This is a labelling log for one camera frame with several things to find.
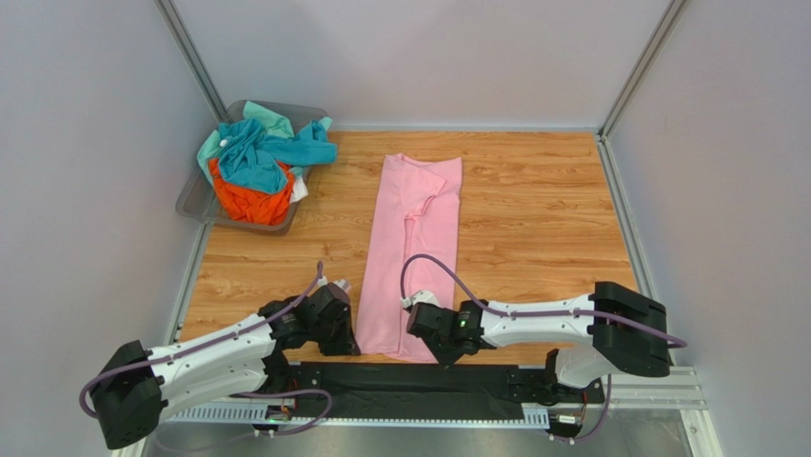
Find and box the pink t shirt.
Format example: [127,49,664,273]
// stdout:
[355,154,463,363]

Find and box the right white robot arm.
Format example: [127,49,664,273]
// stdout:
[401,282,685,388]

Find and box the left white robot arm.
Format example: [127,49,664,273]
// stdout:
[84,279,360,449]

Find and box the orange t shirt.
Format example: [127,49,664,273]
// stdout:
[208,158,295,226]

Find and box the white t shirt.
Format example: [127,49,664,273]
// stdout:
[289,175,309,204]

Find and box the teal blue t shirt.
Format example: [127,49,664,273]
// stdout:
[218,117,338,194]

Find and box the mint green t shirt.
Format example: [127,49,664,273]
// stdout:
[197,100,302,183]

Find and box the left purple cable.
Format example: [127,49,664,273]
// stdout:
[78,261,334,437]

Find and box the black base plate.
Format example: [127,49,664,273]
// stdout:
[269,363,604,421]

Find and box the aluminium frame rail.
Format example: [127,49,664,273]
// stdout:
[111,357,723,457]

